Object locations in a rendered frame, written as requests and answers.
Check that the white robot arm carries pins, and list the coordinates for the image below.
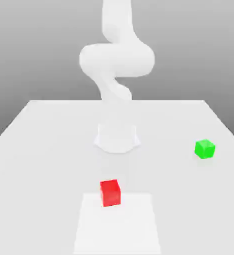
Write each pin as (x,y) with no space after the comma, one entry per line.
(117,59)

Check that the small red cube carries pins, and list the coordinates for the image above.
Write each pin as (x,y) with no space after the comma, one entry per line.
(110,193)

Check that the small green cube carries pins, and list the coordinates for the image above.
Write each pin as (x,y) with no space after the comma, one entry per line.
(204,149)

